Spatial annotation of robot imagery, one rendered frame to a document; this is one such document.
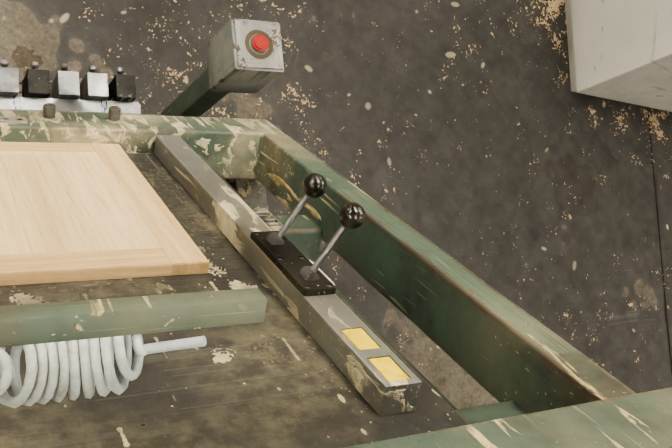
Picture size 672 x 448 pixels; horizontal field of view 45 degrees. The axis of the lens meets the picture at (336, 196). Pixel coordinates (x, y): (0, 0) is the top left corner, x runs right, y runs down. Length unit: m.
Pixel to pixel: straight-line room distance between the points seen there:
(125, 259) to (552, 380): 0.61
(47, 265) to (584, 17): 2.94
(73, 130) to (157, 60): 1.13
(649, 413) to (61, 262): 0.77
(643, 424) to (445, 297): 0.43
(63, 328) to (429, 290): 0.80
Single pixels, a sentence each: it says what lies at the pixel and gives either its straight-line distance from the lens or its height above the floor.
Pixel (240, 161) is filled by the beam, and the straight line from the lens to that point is 1.82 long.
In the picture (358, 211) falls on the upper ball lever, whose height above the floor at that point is 1.56.
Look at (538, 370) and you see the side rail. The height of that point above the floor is 1.69.
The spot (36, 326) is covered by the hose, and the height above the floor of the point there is 1.96.
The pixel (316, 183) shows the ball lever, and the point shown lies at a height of 1.46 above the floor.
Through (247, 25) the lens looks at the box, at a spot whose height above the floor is 0.93.
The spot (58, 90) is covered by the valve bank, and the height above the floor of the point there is 0.76.
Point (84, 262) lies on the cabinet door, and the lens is 1.19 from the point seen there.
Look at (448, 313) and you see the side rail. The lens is 1.24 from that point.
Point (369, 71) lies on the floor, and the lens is 3.13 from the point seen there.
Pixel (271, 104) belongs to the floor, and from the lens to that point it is 2.89.
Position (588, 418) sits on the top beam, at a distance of 0.88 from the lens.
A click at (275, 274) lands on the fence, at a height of 1.44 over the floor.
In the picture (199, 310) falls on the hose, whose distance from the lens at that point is 0.58.
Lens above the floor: 2.51
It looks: 59 degrees down
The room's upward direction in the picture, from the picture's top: 68 degrees clockwise
